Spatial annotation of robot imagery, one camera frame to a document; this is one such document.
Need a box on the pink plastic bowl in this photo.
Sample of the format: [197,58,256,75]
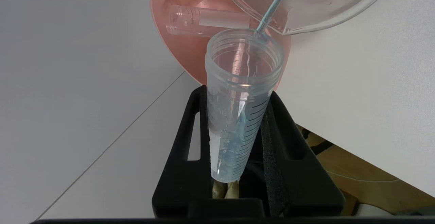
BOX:
[151,0,292,92]

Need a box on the clear glass beaker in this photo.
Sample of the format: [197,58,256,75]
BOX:
[217,0,399,36]

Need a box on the red pigment test tube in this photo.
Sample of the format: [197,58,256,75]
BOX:
[166,5,260,38]

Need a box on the thin white floor cable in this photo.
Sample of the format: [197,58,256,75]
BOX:
[325,168,403,184]

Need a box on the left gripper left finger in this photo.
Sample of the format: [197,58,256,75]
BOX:
[152,85,218,218]

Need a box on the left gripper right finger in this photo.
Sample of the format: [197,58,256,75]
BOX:
[260,91,346,218]

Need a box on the blue pigment test tube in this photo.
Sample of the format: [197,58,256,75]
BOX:
[205,29,284,184]

